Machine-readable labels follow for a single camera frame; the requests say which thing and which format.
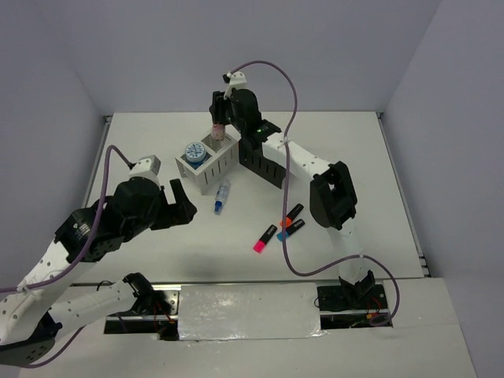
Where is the pink highlighter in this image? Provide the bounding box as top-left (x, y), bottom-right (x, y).
top-left (253, 224), bottom-right (277, 254)

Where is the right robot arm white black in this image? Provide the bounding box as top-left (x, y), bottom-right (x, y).
top-left (209, 89), bottom-right (376, 308)

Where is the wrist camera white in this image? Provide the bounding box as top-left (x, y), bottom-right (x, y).
top-left (129, 155), bottom-right (161, 187)
top-left (223, 71), bottom-right (247, 100)

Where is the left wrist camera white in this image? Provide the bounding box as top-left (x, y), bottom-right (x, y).
top-left (129, 155), bottom-right (161, 187)

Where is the white two-slot organizer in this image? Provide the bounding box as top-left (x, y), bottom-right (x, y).
top-left (176, 134), bottom-right (239, 195)

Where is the orange highlighter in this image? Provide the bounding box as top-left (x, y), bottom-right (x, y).
top-left (280, 203), bottom-right (304, 228)

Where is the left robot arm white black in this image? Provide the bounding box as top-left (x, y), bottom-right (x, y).
top-left (1, 177), bottom-right (197, 369)

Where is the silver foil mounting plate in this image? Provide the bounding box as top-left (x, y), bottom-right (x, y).
top-left (104, 283), bottom-right (388, 342)

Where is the blue highlighter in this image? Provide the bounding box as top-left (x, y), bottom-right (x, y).
top-left (276, 219), bottom-right (306, 242)

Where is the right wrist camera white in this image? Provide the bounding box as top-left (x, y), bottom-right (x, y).
top-left (223, 71), bottom-right (247, 100)

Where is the black two-slot organizer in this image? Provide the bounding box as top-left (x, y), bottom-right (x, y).
top-left (238, 139), bottom-right (286, 189)

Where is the clear blue-capped glue tube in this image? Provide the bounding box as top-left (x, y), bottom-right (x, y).
top-left (213, 180), bottom-right (231, 215)

